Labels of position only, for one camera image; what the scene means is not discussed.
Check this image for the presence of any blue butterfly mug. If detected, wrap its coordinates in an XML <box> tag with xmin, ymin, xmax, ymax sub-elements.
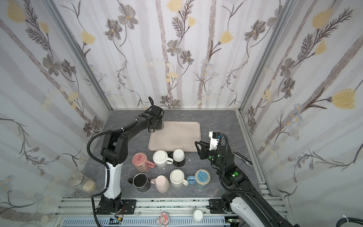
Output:
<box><xmin>187</xmin><ymin>169</ymin><xmax>211</xmax><ymax>190</ymax></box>

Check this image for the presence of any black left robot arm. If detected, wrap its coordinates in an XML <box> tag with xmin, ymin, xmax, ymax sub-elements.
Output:
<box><xmin>91</xmin><ymin>105</ymin><xmax>164</xmax><ymax>215</ymax></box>

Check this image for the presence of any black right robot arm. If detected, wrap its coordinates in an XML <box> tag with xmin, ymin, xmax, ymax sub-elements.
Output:
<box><xmin>195</xmin><ymin>141</ymin><xmax>293</xmax><ymax>227</ymax></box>

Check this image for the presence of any white black two-tone mug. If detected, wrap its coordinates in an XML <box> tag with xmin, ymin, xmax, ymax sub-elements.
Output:
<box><xmin>173</xmin><ymin>149</ymin><xmax>185</xmax><ymax>167</ymax></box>

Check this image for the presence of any cream white mug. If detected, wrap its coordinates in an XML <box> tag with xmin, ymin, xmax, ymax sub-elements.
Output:
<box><xmin>170</xmin><ymin>169</ymin><xmax>189</xmax><ymax>188</ymax></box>

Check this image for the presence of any white ribbed mug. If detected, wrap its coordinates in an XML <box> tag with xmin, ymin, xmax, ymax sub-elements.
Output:
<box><xmin>153</xmin><ymin>150</ymin><xmax>174</xmax><ymax>168</ymax></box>

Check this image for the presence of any pink patterned mug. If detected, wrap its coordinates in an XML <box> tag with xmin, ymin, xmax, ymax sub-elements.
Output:
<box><xmin>132</xmin><ymin>152</ymin><xmax>156</xmax><ymax>173</ymax></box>

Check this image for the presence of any light pink mug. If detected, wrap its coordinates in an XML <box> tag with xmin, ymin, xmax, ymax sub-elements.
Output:
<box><xmin>150</xmin><ymin>175</ymin><xmax>170</xmax><ymax>194</ymax></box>

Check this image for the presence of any beige plastic tray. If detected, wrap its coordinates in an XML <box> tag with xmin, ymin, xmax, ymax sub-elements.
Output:
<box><xmin>148</xmin><ymin>121</ymin><xmax>201</xmax><ymax>152</ymax></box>

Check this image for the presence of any white round cap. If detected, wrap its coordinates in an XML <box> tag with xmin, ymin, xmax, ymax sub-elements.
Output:
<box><xmin>193</xmin><ymin>210</ymin><xmax>204</xmax><ymax>223</ymax></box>

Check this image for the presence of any pink cartoon figure sticker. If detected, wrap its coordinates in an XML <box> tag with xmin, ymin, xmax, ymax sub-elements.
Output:
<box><xmin>157</xmin><ymin>212</ymin><xmax>170</xmax><ymax>227</ymax></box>

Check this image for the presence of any glass jar with lid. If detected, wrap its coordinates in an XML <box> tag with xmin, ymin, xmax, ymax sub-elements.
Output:
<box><xmin>69</xmin><ymin>172</ymin><xmax>97</xmax><ymax>193</ymax></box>

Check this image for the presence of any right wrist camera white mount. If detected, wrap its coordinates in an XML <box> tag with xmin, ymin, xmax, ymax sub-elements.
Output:
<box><xmin>209</xmin><ymin>131</ymin><xmax>221</xmax><ymax>150</ymax></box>

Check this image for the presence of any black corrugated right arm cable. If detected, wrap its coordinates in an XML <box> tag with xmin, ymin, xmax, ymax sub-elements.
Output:
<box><xmin>216</xmin><ymin>133</ymin><xmax>259</xmax><ymax>198</ymax></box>

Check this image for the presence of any aluminium corner frame post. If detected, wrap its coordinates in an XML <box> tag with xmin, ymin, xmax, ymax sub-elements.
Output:
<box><xmin>238</xmin><ymin>1</ymin><xmax>297</xmax><ymax>112</ymax></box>

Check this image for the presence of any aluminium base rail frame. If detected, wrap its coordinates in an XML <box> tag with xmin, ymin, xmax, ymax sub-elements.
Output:
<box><xmin>53</xmin><ymin>181</ymin><xmax>273</xmax><ymax>227</ymax></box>

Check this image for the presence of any left aluminium corner post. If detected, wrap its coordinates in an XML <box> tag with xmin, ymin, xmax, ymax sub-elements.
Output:
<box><xmin>42</xmin><ymin>0</ymin><xmax>113</xmax><ymax>112</ymax></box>

